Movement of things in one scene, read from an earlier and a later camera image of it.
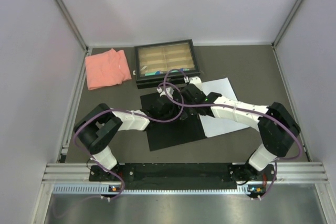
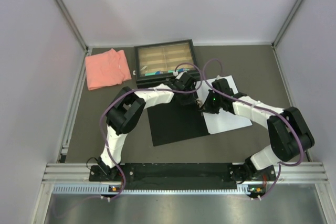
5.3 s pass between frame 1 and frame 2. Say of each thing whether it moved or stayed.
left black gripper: moved
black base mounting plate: stayed
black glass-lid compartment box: stayed
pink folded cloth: stayed
